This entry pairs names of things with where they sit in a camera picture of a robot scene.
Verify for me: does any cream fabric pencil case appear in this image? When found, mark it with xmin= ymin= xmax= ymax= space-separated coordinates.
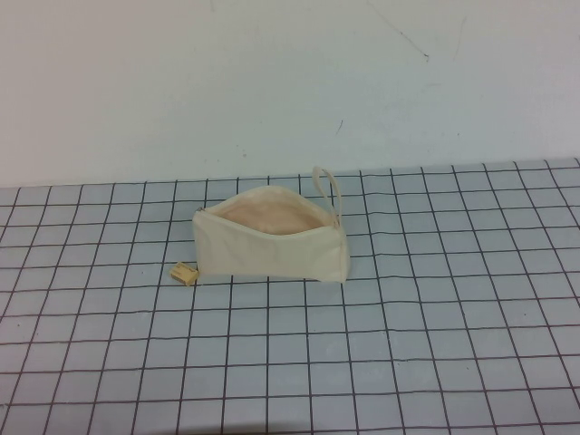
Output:
xmin=190 ymin=166 xmax=347 ymax=283

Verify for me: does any blue grid table mat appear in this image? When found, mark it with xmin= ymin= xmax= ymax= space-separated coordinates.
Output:
xmin=0 ymin=156 xmax=580 ymax=435

